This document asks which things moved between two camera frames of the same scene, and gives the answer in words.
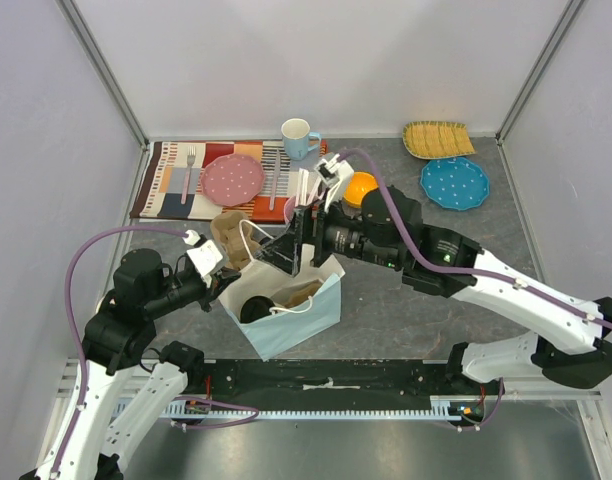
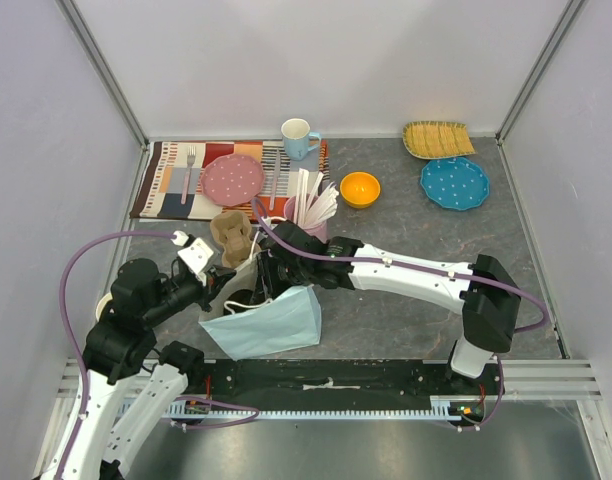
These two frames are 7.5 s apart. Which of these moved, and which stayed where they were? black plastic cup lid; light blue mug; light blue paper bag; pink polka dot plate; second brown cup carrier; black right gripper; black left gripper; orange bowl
Moved: black plastic cup lid; light blue paper bag; black right gripper
Stayed: second brown cup carrier; light blue mug; black left gripper; pink polka dot plate; orange bowl
